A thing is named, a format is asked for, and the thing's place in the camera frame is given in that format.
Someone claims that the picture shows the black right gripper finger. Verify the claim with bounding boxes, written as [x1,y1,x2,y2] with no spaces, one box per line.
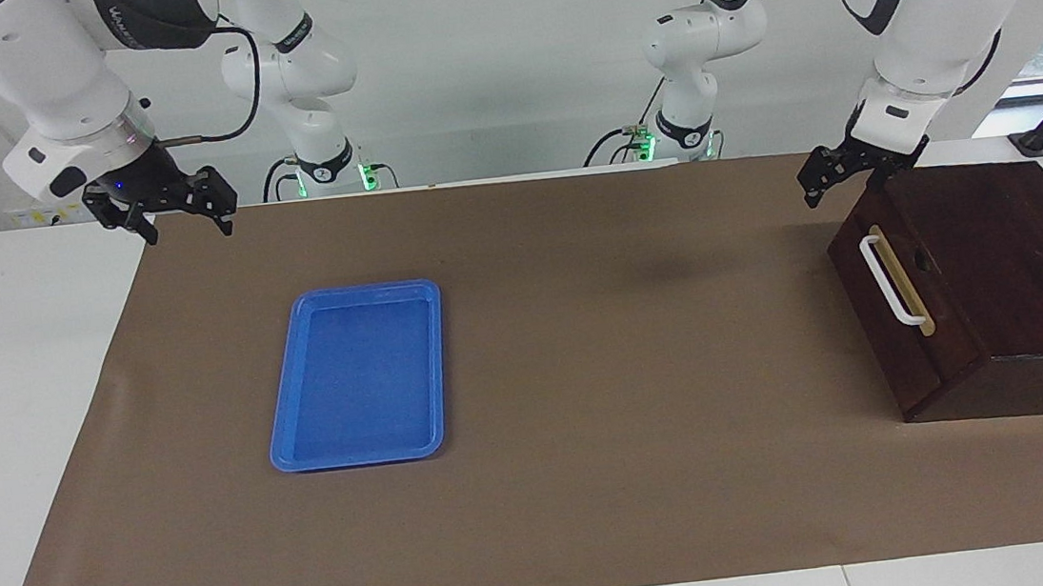
[81,178,162,253]
[181,164,242,241]

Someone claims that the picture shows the white drawer handle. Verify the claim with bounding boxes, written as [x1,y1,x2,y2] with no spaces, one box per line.
[858,229,930,333]

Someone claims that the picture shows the dark wooden cabinet housing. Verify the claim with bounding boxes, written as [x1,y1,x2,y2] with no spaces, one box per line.
[821,154,1043,430]

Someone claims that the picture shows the blue plastic tray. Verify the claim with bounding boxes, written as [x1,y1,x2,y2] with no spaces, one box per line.
[254,277,458,477]

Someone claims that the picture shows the brown paper table mat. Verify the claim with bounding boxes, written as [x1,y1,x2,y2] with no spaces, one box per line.
[0,128,1043,586]

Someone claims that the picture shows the black right base cable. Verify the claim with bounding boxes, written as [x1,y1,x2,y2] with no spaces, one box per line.
[258,152,303,204]

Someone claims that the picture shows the black base cable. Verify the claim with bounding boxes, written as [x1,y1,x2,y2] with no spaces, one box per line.
[258,152,303,204]
[576,78,672,171]

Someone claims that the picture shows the beige handle backplate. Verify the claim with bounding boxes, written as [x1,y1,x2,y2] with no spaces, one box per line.
[867,218,938,341]

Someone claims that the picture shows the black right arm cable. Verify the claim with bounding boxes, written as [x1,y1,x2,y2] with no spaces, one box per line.
[143,22,269,150]

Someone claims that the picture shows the narrow black right arm strap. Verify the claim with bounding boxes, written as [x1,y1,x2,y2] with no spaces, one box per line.
[270,11,317,56]

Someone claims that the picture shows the black left base cable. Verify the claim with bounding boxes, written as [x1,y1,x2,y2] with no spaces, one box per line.
[576,78,672,171]

